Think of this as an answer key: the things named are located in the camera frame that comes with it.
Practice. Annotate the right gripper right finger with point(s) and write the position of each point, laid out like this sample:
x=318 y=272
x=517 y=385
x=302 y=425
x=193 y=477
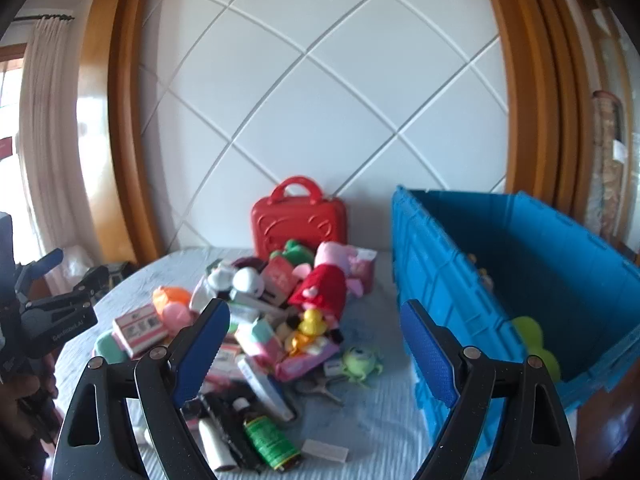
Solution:
x=533 y=439

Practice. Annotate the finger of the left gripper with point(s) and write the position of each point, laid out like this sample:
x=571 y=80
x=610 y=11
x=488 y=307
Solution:
x=94 y=285
x=25 y=275

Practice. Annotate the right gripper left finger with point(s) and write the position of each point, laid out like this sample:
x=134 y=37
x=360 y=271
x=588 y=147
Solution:
x=97 y=440

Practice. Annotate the white printed medicine box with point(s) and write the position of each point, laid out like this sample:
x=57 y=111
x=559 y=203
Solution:
x=325 y=451

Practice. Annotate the person's left hand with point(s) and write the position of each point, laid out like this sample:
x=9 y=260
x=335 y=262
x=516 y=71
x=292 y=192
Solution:
x=21 y=435

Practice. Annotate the pink white striped carton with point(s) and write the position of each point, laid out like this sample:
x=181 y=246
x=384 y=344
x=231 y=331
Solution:
x=139 y=330

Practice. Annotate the orange pink plush toy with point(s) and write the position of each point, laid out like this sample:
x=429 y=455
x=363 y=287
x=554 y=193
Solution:
x=172 y=305

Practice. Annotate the lime green toy in crate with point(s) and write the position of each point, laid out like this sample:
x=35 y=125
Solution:
x=532 y=336

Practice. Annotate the white tube with cap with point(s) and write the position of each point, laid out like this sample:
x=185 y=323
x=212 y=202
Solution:
x=216 y=451

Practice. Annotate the green one-eyed monster plush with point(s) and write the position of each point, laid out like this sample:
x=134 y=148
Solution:
x=359 y=363

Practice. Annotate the blue plastic storage crate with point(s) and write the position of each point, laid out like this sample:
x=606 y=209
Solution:
x=476 y=261

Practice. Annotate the pink wipes pack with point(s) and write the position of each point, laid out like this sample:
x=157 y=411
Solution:
x=295 y=367

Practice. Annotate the white round plush toy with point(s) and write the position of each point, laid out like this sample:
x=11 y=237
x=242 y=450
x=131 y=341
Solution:
x=223 y=277

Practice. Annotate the green label brown bottle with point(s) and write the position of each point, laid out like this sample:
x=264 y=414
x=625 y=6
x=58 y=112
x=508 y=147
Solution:
x=279 y=453

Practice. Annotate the beige window curtain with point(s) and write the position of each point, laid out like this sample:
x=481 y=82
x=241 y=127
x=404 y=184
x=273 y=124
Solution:
x=47 y=142

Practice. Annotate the pink tissue pack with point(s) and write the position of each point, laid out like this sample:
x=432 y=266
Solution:
x=362 y=267

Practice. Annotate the metal clamp tool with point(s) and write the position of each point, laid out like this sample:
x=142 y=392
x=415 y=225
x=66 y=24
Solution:
x=317 y=387

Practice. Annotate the yellow duck plush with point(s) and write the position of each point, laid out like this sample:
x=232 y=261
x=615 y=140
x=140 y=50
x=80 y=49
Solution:
x=311 y=327

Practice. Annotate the pink white tissue box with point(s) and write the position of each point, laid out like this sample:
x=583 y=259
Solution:
x=279 y=280

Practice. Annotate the pink pig plush red dress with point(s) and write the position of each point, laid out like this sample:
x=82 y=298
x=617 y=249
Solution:
x=326 y=286

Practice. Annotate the green frog plush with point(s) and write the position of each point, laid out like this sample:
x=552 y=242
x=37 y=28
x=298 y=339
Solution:
x=295 y=253

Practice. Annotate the red toy suitcase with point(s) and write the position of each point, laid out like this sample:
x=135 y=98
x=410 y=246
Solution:
x=297 y=209

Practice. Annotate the rolled patterned carpet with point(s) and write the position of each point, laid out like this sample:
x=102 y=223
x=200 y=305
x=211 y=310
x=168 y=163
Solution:
x=609 y=159

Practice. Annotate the wooden slat room divider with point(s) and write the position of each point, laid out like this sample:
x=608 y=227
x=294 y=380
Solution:
x=617 y=62

